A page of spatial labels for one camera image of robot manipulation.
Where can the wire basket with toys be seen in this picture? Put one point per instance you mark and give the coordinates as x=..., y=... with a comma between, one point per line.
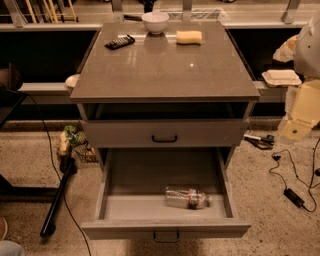
x=74, y=141

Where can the open grey bottom drawer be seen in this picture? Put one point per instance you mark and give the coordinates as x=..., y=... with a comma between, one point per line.
x=131, y=200

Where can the grey drawer cabinet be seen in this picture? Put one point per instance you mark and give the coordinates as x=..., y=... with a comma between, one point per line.
x=158, y=79

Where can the white foam food container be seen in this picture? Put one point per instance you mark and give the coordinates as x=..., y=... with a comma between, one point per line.
x=276, y=78

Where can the black power adapter with cable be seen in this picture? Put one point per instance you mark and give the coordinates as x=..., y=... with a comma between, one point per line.
x=288, y=192

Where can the white plate behind cabinet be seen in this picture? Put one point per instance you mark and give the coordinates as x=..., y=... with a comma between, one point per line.
x=71, y=81

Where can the closed grey upper drawer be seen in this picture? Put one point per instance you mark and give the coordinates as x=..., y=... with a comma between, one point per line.
x=160, y=133

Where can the black remote control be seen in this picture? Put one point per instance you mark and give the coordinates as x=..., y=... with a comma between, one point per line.
x=120, y=42

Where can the yellow sponge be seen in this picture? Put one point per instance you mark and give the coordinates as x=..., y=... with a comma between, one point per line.
x=189, y=37

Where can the clear plastic water bottle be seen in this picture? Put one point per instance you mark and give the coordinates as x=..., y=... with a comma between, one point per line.
x=186, y=197

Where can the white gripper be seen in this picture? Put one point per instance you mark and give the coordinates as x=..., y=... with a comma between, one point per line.
x=308, y=55

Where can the black metal pole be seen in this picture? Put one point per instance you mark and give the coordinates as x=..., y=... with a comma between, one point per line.
x=49, y=226

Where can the white bowl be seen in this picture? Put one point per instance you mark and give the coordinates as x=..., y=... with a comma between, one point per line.
x=155, y=22

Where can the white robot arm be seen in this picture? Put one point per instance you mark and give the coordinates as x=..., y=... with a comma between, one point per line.
x=304, y=50

